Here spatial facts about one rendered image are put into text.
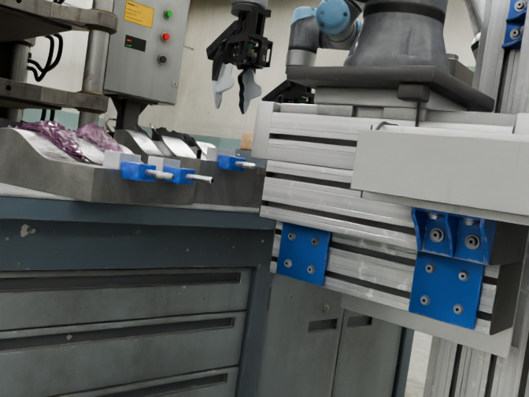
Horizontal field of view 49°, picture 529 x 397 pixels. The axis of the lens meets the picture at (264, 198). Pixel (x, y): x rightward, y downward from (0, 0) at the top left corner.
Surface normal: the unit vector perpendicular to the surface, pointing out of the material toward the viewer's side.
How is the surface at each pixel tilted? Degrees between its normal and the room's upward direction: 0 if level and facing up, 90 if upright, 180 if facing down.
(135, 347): 90
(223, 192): 90
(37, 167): 90
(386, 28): 73
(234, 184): 90
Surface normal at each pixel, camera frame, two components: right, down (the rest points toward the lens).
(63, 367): 0.67, 0.13
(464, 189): -0.63, -0.05
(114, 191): 0.85, 0.15
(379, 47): -0.47, -0.33
